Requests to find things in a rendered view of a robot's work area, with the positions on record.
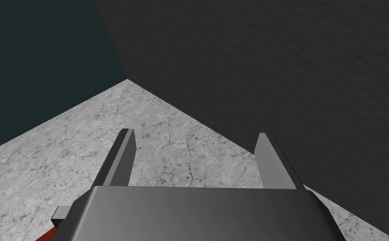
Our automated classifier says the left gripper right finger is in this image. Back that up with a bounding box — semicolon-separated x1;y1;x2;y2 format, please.
254;132;306;190

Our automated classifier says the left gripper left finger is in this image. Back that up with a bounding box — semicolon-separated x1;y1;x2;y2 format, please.
92;128;137;188

